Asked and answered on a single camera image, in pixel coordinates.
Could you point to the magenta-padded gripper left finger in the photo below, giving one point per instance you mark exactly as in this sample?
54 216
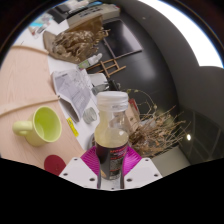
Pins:
89 160

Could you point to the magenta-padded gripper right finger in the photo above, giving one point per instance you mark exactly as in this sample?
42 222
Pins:
133 160

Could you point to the clear bottle with white cap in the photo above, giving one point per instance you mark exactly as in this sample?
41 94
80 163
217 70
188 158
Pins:
111 136

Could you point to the dried plant in grey pot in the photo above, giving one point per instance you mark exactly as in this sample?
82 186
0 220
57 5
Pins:
156 136

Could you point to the flat round red coaster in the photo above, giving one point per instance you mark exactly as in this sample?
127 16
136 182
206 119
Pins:
55 165

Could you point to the small yellow tag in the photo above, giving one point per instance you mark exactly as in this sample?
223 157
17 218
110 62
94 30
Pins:
72 127

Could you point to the small grey tape roll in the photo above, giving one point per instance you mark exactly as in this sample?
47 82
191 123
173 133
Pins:
89 115

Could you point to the yellow-green mug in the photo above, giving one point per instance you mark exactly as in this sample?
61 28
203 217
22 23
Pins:
46 125

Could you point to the red box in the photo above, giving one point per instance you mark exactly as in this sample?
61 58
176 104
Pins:
133 104

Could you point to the round ceiling spotlight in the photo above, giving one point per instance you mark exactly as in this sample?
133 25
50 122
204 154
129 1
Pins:
188 136

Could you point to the printed newspaper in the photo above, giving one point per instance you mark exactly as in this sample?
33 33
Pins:
75 90

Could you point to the white chair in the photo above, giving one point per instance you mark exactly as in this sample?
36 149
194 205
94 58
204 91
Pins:
98 78

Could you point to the wooden easel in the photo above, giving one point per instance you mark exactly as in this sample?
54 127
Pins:
110 66

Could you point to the white spray bottle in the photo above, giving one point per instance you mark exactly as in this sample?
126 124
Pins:
88 61

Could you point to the brown carved sculpture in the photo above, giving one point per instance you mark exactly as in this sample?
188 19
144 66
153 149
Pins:
76 43

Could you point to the long ceiling light strip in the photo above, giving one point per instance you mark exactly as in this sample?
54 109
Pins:
190 30

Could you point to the white cabinet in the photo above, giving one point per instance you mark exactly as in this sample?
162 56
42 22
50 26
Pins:
93 13

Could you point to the black box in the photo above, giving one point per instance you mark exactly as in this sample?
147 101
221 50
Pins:
58 14

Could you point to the black wall screen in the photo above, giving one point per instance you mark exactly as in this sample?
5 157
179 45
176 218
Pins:
123 38

